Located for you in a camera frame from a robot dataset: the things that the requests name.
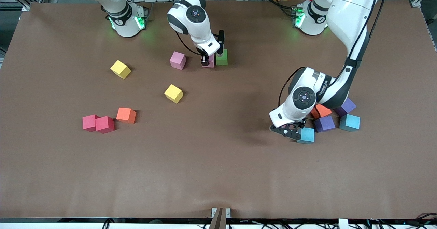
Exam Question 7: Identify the green foam cube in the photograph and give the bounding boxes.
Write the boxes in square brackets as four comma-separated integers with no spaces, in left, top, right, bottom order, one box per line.
[216,49,228,66]

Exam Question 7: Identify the light blue foam cube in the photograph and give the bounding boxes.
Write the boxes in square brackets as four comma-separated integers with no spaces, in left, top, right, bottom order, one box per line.
[298,127,315,144]

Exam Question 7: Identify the purple foam cube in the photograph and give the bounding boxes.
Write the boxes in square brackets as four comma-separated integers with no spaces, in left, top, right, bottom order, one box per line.
[314,115,336,133]
[335,99,357,117]

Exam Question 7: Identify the yellow foam cube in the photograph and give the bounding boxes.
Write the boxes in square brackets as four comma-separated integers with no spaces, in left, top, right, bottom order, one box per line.
[110,60,132,80]
[164,84,184,104]

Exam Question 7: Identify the orange foam cube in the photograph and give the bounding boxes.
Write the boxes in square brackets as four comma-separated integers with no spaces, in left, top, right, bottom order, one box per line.
[311,104,333,119]
[116,107,137,124]

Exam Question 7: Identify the teal foam cube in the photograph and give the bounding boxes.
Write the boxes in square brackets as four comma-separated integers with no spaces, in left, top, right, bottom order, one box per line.
[339,114,361,132]

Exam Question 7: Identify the brown table cover sheet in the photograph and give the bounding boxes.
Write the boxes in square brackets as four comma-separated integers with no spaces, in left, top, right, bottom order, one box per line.
[0,0,437,220]

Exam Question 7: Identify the dark red foam cube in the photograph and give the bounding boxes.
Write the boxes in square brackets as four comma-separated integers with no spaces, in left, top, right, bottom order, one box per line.
[95,116,115,134]

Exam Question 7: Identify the light red foam cube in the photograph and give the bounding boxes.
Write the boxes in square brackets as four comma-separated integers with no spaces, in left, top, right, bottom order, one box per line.
[82,114,100,132]

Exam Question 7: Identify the table edge clamp bracket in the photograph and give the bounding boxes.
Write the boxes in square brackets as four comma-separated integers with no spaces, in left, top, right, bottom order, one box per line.
[209,207,231,229]

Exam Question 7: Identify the black cable bundle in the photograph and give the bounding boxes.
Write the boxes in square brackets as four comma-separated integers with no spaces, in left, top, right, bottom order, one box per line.
[367,213,437,229]

